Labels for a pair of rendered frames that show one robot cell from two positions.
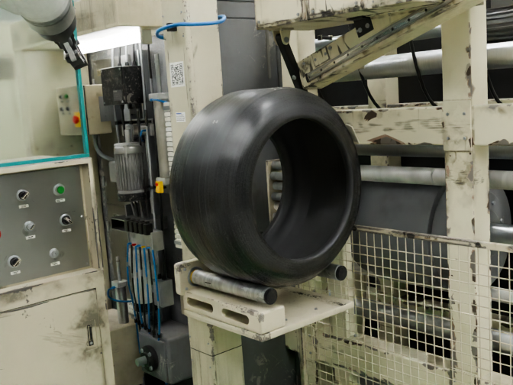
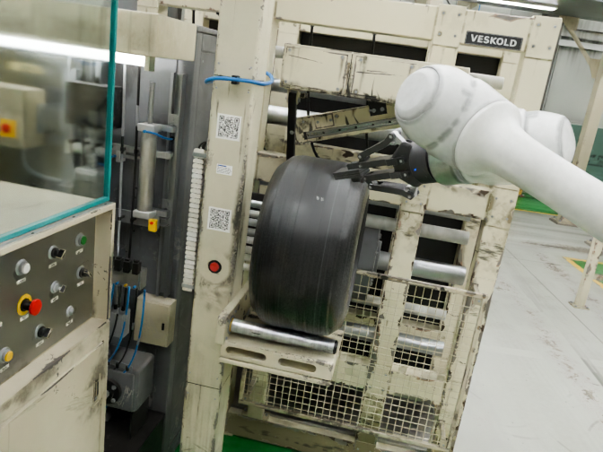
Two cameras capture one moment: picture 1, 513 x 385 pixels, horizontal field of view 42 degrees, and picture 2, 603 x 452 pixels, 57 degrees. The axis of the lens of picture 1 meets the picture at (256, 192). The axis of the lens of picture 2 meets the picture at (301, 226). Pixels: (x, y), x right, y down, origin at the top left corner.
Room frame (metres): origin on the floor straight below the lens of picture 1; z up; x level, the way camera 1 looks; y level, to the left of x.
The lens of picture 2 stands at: (0.66, 1.11, 1.71)
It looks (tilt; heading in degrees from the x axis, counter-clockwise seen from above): 16 degrees down; 319
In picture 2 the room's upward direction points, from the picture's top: 8 degrees clockwise
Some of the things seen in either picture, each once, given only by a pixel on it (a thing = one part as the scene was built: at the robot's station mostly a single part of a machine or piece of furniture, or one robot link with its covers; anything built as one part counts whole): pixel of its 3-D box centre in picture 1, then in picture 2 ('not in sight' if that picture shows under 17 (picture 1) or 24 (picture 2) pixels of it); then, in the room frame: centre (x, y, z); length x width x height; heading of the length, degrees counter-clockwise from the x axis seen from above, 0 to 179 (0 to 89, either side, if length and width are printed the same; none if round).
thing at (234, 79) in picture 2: (190, 26); (240, 77); (2.13, 0.17, 1.66); 0.19 x 0.19 x 0.06; 40
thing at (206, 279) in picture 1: (230, 286); (282, 335); (1.85, 0.09, 0.90); 0.35 x 0.05 x 0.05; 40
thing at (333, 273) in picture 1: (301, 264); not in sight; (2.03, -0.12, 0.90); 0.35 x 0.05 x 0.05; 40
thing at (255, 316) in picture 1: (231, 307); (278, 353); (1.86, 0.09, 0.83); 0.36 x 0.09 x 0.06; 40
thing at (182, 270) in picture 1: (229, 266); (240, 307); (2.08, 0.10, 0.90); 0.40 x 0.03 x 0.10; 130
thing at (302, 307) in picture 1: (268, 307); (286, 344); (1.95, -0.01, 0.80); 0.37 x 0.36 x 0.02; 130
